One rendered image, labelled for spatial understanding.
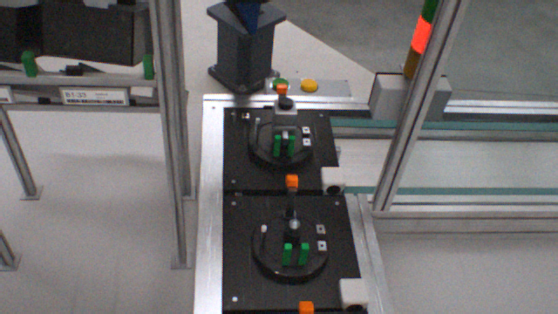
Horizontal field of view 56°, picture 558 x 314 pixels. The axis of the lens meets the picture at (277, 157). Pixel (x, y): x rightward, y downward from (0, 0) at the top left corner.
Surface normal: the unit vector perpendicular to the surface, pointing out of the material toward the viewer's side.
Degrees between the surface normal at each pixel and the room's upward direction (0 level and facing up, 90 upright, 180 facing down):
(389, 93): 90
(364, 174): 0
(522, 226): 90
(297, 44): 0
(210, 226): 0
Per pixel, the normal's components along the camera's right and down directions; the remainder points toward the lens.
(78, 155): 0.08, -0.69
